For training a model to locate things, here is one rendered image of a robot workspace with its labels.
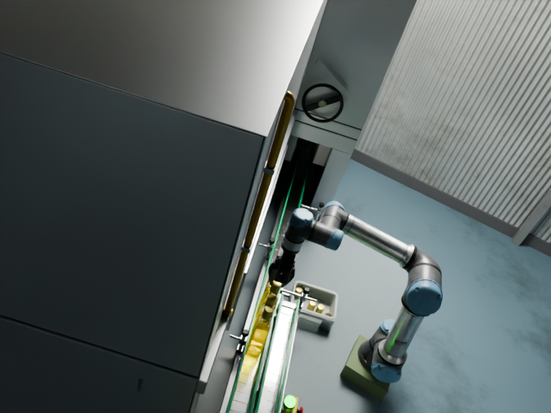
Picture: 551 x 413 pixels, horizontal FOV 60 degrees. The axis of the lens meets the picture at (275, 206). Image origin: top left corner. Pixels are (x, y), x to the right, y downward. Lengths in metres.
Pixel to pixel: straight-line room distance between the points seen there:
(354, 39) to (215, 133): 1.66
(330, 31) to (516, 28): 2.38
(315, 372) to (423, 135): 3.13
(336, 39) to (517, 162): 2.83
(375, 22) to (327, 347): 1.51
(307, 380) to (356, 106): 1.35
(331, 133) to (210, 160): 1.81
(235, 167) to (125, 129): 0.19
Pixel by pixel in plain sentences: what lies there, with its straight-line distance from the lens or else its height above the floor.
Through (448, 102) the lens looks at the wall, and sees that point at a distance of 4.68.
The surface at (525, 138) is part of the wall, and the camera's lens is 4.74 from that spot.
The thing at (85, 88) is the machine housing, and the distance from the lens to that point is 0.84.
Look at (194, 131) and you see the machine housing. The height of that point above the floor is 2.10.
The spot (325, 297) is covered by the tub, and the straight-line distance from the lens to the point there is 2.40.
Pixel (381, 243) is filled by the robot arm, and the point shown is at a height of 1.45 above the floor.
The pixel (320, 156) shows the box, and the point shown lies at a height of 1.11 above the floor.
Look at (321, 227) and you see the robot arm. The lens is 1.63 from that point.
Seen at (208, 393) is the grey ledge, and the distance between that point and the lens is 1.87.
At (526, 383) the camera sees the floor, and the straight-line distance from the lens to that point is 3.92.
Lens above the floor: 2.52
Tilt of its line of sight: 38 degrees down
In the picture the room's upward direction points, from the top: 18 degrees clockwise
